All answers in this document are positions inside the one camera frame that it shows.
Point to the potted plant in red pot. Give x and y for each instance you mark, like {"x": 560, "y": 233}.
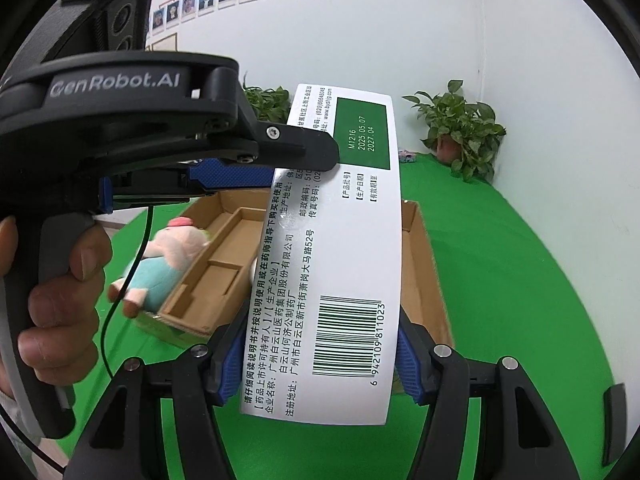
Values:
{"x": 460, "y": 130}

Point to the small cardboard box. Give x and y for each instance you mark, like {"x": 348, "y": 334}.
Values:
{"x": 222, "y": 280}

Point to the large cardboard box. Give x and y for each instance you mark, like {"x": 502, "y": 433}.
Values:
{"x": 430, "y": 280}

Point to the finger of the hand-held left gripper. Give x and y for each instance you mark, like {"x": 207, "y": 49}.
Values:
{"x": 235, "y": 175}
{"x": 305, "y": 152}

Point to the black flat device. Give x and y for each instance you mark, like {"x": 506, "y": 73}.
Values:
{"x": 615, "y": 425}

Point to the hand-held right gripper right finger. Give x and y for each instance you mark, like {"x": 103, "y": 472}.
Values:
{"x": 407, "y": 360}

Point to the green tablecloth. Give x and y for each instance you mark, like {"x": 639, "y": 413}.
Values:
{"x": 500, "y": 285}

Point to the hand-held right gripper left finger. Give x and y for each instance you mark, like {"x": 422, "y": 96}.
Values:
{"x": 230, "y": 360}

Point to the pig plush toy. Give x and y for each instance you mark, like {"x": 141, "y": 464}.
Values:
{"x": 155, "y": 280}

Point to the potted plant in white mug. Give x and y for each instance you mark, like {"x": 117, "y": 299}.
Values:
{"x": 272, "y": 102}

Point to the white medicine box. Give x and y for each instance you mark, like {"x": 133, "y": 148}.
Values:
{"x": 350, "y": 240}

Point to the person's left hand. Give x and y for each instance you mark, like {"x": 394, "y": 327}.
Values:
{"x": 65, "y": 300}

